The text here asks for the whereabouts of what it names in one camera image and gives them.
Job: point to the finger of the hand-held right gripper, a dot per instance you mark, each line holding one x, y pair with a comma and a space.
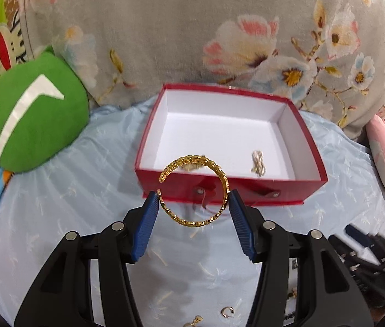
340, 248
357, 234

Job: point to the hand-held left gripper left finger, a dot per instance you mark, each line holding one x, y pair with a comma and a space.
144, 231

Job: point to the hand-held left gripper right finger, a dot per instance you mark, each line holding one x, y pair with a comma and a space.
243, 231

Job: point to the red cardboard box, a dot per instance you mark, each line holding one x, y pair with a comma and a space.
247, 190

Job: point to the small gold hoop earring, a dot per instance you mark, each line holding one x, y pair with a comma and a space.
227, 312

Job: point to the gold dangling earring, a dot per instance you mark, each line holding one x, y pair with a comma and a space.
195, 321

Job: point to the light blue bedsheet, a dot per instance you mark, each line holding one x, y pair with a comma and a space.
93, 177

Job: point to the gold wristwatch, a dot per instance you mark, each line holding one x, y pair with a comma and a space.
191, 167

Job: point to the green round pillow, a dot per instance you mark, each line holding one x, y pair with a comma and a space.
42, 126

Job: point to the grey floral blanket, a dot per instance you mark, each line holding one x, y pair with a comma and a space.
178, 41

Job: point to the colourful printed cloth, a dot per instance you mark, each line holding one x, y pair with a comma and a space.
5, 41

